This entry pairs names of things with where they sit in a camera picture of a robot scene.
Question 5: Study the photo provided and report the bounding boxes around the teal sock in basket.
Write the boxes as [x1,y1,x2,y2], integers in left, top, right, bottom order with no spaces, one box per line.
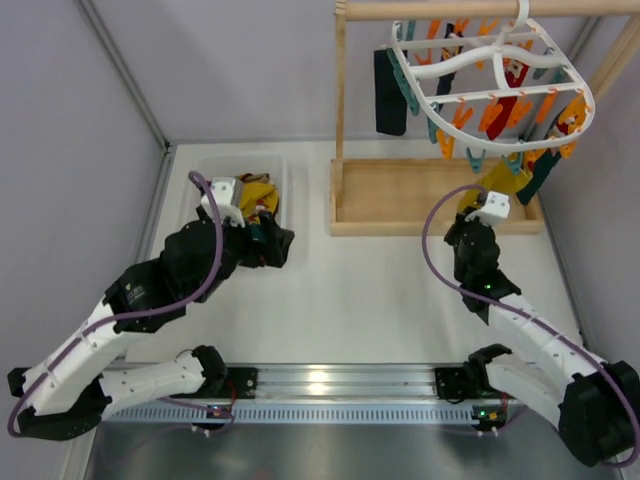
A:
[249,224,266,243]

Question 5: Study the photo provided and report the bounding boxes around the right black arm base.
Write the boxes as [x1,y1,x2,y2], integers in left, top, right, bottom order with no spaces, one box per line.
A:
[434,364,497,404]

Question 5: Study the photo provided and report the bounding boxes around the white plastic basket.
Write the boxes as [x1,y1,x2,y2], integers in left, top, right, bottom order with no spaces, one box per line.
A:
[186,152,291,276]

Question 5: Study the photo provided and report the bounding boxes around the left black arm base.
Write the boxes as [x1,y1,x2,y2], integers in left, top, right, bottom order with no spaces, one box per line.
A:
[171,367,259,400]

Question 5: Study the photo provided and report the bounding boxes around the dark green sock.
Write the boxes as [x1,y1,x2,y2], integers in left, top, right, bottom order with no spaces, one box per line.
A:
[516,111,576,205]

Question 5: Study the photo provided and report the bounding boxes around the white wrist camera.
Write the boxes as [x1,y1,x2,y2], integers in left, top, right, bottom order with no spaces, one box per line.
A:
[465,191,511,227]
[209,177,246,228]

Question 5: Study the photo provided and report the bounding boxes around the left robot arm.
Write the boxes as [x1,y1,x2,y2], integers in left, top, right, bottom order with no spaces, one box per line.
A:
[7,213,295,441]

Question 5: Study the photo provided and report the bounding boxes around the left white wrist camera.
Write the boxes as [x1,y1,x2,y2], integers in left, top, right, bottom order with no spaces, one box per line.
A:
[209,177,246,228]

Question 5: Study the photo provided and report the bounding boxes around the white round clip hanger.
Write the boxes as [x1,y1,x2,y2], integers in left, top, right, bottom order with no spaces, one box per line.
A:
[387,1,595,154]

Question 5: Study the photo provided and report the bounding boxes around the dark navy sock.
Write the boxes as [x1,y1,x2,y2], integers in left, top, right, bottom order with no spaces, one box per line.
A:
[373,49,407,137]

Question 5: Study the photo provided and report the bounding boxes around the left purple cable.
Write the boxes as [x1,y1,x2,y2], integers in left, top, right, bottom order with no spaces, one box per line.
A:
[7,170,225,439]

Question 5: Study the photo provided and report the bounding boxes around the red christmas sock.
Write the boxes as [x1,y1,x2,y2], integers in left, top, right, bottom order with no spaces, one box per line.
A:
[486,59,529,140]

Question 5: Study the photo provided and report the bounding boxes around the aluminium mounting rail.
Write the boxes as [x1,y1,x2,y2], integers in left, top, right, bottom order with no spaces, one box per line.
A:
[87,362,626,426]

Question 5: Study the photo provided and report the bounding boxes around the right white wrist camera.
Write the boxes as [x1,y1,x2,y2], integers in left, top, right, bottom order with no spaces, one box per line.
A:
[465,191,511,227]

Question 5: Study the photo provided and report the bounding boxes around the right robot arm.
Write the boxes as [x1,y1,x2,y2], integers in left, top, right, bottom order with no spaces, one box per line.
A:
[445,214,639,467]

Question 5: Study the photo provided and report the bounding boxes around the yellow sock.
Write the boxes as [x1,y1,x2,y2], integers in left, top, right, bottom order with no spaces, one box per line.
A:
[240,182,280,222]
[457,160,533,213]

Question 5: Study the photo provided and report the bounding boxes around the wooden drying rack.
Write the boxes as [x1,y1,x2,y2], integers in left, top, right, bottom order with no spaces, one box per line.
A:
[330,1,639,236]

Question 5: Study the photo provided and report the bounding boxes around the brown striped sock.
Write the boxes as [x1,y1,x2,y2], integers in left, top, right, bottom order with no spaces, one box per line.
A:
[237,173,272,184]

